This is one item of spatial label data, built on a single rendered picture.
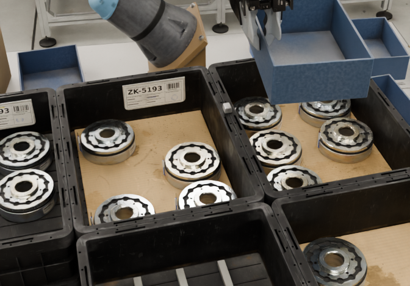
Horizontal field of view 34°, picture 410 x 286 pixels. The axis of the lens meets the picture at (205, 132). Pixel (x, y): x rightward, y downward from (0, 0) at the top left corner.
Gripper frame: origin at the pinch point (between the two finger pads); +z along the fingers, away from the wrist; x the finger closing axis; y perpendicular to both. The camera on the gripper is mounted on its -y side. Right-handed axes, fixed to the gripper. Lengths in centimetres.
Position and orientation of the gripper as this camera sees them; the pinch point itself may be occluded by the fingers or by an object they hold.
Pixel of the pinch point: (260, 39)
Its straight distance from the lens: 106.6
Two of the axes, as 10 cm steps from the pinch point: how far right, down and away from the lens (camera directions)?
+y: 1.2, 6.2, -7.7
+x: 9.9, -1.4, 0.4
